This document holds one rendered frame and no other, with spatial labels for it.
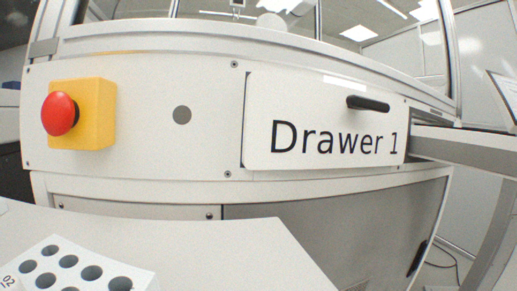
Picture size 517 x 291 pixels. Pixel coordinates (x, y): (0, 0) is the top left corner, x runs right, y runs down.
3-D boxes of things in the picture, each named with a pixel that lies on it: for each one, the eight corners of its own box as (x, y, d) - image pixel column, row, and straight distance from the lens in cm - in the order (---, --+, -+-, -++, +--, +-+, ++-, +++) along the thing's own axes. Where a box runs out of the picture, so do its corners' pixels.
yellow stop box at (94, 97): (94, 153, 20) (97, 73, 20) (42, 150, 25) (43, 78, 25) (116, 145, 25) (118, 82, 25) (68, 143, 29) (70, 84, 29)
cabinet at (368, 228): (388, 327, 117) (458, 164, 79) (146, 389, 94) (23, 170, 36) (302, 236, 164) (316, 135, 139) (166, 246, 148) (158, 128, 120)
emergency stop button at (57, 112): (66, 137, 19) (67, 88, 19) (36, 137, 22) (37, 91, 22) (85, 134, 22) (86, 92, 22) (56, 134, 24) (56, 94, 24)
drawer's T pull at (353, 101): (390, 114, 28) (390, 103, 29) (351, 105, 23) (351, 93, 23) (371, 113, 31) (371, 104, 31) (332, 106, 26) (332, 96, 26)
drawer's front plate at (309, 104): (403, 164, 40) (409, 104, 40) (244, 170, 22) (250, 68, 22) (396, 163, 41) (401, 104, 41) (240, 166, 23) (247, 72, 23)
